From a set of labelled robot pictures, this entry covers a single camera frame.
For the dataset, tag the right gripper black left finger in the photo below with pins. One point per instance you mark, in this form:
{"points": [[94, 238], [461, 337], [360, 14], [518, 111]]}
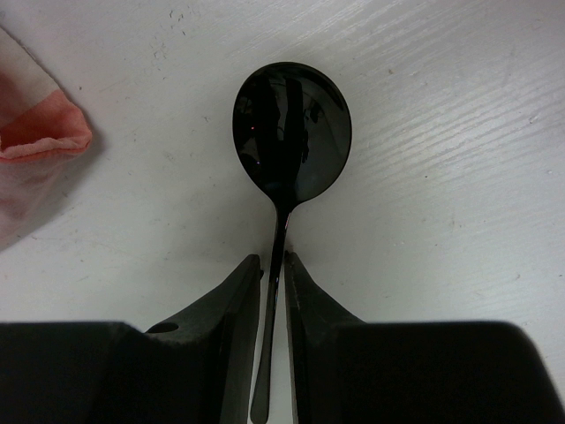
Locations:
{"points": [[206, 370]]}

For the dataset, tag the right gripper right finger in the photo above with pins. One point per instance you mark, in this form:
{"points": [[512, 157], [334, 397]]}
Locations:
{"points": [[313, 322]]}

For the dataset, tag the black metal spoon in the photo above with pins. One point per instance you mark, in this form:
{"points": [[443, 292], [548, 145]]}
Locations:
{"points": [[292, 132]]}

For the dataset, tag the checkered orange blue cloth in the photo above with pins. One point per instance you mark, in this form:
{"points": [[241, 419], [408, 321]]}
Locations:
{"points": [[41, 130]]}

